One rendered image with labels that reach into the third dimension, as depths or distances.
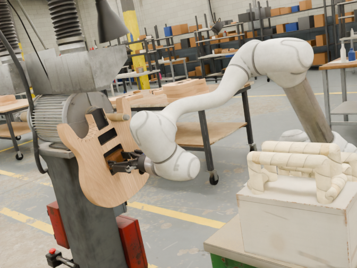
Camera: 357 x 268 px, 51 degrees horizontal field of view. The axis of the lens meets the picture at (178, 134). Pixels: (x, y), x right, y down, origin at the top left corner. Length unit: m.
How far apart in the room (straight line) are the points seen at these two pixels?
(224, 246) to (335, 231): 0.33
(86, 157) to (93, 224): 0.56
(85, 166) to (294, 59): 0.86
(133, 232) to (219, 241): 1.02
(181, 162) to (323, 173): 0.51
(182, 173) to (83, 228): 0.82
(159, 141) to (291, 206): 0.46
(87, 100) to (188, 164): 0.63
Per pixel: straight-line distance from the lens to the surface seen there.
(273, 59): 1.43
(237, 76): 1.48
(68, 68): 1.45
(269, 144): 1.00
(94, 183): 1.49
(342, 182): 0.94
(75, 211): 1.90
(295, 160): 0.89
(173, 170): 1.24
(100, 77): 1.35
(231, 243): 1.11
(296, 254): 0.99
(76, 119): 1.63
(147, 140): 1.16
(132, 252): 2.12
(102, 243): 2.00
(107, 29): 1.54
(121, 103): 1.57
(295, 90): 1.53
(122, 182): 1.57
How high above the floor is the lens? 1.51
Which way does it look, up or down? 14 degrees down
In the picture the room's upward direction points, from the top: 10 degrees counter-clockwise
